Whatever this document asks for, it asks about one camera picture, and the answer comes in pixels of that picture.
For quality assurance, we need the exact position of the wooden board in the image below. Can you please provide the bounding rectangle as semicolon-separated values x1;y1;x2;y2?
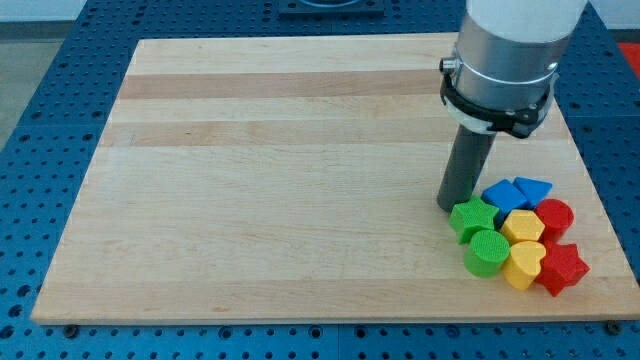
31;33;639;325

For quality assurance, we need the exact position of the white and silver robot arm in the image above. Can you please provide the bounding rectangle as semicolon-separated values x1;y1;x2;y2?
440;0;587;138

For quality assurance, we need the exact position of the blue triangle block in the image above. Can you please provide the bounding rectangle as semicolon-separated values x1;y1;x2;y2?
513;177;553;210

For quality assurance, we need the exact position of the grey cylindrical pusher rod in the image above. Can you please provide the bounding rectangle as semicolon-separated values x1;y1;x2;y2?
436;125;496;212

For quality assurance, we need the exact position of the green cylinder block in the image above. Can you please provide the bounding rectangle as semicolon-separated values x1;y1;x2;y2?
464;230;510;278

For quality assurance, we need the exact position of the yellow heart block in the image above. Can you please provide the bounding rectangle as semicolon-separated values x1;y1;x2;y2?
502;241;546;290

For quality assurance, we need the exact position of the red star block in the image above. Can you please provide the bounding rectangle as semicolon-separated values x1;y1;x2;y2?
535;241;591;297

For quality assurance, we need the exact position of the red cylinder block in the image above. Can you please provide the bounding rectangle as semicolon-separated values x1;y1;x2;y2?
534;198;575;243

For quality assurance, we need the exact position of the green star block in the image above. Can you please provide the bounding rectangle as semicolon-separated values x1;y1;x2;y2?
449;195;499;244

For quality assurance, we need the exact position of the blue cube block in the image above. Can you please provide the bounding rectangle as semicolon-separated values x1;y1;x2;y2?
481;179;527;224

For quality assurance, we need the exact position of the yellow hexagon block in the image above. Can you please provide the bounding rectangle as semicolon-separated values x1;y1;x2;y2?
500;210;545;245

